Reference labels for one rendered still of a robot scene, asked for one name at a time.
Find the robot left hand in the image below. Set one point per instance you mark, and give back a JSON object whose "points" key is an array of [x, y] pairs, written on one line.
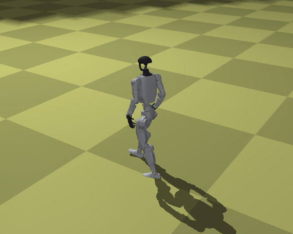
{"points": [[130, 121]]}

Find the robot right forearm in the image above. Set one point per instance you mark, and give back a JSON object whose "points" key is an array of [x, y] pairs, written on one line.
{"points": [[158, 102]]}

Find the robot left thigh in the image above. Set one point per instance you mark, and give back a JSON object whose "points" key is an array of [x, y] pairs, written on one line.
{"points": [[141, 132]]}

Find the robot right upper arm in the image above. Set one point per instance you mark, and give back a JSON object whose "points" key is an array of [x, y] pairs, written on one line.
{"points": [[160, 86]]}

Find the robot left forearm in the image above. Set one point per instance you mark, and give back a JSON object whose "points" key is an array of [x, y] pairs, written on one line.
{"points": [[132, 107]]}

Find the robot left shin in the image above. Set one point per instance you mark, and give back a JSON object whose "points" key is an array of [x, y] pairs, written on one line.
{"points": [[150, 158]]}

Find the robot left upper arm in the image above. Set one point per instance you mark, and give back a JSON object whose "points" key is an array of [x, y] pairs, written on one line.
{"points": [[135, 89]]}

